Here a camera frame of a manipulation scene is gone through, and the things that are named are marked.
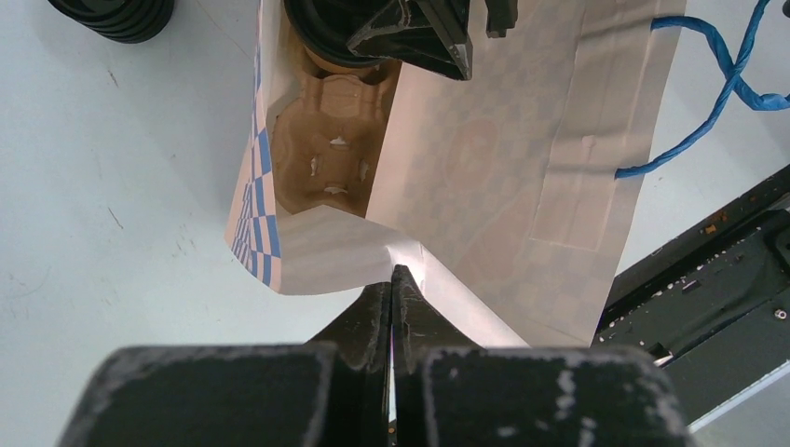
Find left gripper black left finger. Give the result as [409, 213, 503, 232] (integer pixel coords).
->
[59, 282, 391, 446]

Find black cup lid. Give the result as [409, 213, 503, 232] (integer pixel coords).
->
[283, 0, 386, 69]

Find separated brown pulp cup carrier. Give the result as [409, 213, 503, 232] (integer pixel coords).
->
[270, 48, 402, 217]

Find stack of black cup lids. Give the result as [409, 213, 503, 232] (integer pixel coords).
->
[48, 0, 176, 44]

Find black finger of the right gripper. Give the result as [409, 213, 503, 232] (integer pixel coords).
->
[347, 1, 473, 81]
[485, 0, 519, 38]

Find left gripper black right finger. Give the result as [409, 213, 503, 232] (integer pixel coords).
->
[390, 265, 694, 446]

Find paper takeout bag blue handles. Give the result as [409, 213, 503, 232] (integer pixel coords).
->
[225, 1, 754, 346]

